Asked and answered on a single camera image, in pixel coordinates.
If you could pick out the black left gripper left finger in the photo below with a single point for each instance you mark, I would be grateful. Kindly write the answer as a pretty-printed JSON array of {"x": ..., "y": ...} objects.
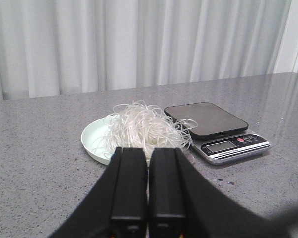
[{"x": 116, "y": 205}]

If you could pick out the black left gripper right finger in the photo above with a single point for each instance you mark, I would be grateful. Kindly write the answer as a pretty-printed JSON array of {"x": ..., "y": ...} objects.
[{"x": 183, "y": 204}]

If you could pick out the white vermicelli noodle bundle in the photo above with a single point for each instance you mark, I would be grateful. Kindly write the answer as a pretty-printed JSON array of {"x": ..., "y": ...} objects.
[{"x": 139, "y": 125}]

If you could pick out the silver black kitchen scale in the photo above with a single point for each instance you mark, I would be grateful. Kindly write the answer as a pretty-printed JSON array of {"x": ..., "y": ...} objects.
[{"x": 219, "y": 137}]

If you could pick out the light green round plate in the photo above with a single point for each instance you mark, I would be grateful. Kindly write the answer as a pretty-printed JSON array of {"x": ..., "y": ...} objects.
[{"x": 93, "y": 139}]

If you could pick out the white pleated curtain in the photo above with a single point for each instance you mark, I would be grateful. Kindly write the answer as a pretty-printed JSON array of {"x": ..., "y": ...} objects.
[{"x": 54, "y": 47}]

